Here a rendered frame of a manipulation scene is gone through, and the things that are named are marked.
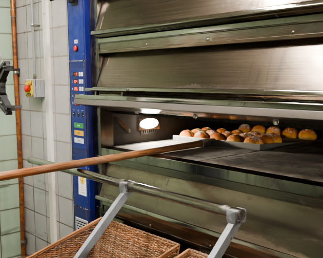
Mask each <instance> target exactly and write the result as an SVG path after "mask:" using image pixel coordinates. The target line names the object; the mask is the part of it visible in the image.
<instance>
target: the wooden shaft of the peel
mask: <svg viewBox="0 0 323 258"><path fill-rule="evenodd" d="M202 145H203V142H202V141H201V140H199V141H193V142H187V143H180V144H174V145H167V146H161V147H155V148H148V149H142V150H135V151H131V152H125V153H119V154H112V155H105V156H99V157H93V158H87V159H80V160H74V161H67V162H61V163H54V164H48V165H42V166H35V167H29V168H22V169H16V170H10V171H3V172H0V181H4V180H10V179H16V178H22V177H28V176H34V175H40V174H46V173H51V172H55V171H61V170H67V169H73V168H79V167H85V166H91V165H97V164H103V163H109V162H114V161H120V160H126V159H132V158H138V157H144V156H150V155H156V154H162V153H168V152H173V151H179V150H183V149H189V148H195V147H201V146H202Z"/></svg>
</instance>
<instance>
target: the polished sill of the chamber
mask: <svg viewBox="0 0 323 258"><path fill-rule="evenodd" d="M131 151H135V150H131V149H125V148H119V147H113V146H108V147H102V156H105V155H112V154H119V153H125V152H131ZM126 160H127V161H132V162H137V163H142V164H147V165H152V166H157V167H162V168H168V169H173V170H178V171H183V172H187V173H192V174H197V175H202V176H207V177H212V178H217V179H222V180H227V181H232V182H237V183H242V184H248V185H253V186H258V187H263V188H268V189H273V190H278V191H283V192H288V193H292V194H297V195H302V196H307V197H313V198H318V199H323V182H318V181H312V180H306V179H300V178H294V177H288V176H282V175H276V174H270V173H265V172H260V171H254V170H248V169H243V168H237V167H230V166H224V165H219V164H213V163H207V162H200V161H195V160H189V159H183V158H177V157H171V156H165V155H159V154H156V155H150V156H144V157H138V158H132V159H126Z"/></svg>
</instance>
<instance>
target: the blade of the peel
mask: <svg viewBox="0 0 323 258"><path fill-rule="evenodd" d="M200 139H204V138H194V137H185V136H180V135H173V141H182V142H193V141H198V140H200ZM299 142H302V141H293V140H282V143H271V144H253V143H243V142H234V141H224V140H215V145H217V146H226V147H235V148H244V149H253V150H258V151H260V150H264V149H269V148H274V147H279V146H284V145H289V144H294V143H299Z"/></svg>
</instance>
